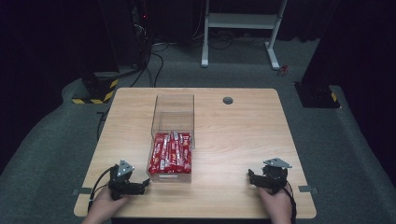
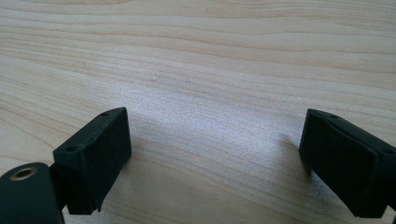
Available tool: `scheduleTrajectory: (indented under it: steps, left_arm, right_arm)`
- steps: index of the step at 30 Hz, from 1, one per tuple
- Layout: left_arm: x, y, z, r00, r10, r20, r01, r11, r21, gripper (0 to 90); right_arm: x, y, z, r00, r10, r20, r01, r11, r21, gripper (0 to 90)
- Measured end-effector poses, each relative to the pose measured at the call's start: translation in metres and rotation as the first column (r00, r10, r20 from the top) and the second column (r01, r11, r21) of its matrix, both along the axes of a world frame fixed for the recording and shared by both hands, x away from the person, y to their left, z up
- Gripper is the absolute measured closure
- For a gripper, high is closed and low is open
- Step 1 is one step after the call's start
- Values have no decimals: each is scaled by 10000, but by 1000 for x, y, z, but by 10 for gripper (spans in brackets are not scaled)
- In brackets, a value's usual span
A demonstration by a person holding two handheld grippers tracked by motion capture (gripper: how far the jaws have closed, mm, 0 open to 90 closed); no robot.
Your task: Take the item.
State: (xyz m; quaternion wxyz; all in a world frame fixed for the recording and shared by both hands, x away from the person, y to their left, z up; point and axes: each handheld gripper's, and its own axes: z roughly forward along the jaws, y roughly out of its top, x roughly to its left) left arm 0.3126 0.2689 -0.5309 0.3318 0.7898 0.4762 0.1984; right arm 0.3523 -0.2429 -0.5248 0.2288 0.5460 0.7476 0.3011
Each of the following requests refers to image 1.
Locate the dark equipment rack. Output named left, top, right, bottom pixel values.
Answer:
left=129, top=0, right=155, bottom=68

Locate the clear plastic box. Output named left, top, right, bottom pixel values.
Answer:
left=146, top=93, right=196, bottom=184

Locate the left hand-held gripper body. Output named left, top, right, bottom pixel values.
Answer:
left=107, top=159, right=145, bottom=202

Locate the grey tape strip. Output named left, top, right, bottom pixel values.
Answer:
left=297, top=185, right=319, bottom=194
left=72, top=187, right=93, bottom=197

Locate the pile of red snack packets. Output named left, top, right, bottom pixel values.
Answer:
left=148, top=131, right=193, bottom=175

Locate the white metal stand frame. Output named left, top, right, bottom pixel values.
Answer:
left=200, top=0, right=289, bottom=71

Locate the black floor cable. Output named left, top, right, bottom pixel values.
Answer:
left=130, top=50, right=165, bottom=89

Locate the person's left hand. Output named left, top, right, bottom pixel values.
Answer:
left=88, top=186, right=131, bottom=222

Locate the small red floor object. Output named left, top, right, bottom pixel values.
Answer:
left=276, top=64, right=290, bottom=77

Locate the black yellow striped stand base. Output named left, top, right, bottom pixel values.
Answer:
left=71, top=72, right=120, bottom=105

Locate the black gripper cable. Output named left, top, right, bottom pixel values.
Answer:
left=284, top=182, right=298, bottom=224
left=87, top=167, right=114, bottom=213

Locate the person's right hand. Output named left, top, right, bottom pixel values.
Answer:
left=256, top=184, right=293, bottom=222

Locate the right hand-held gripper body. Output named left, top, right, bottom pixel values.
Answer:
left=261, top=157, right=293, bottom=196

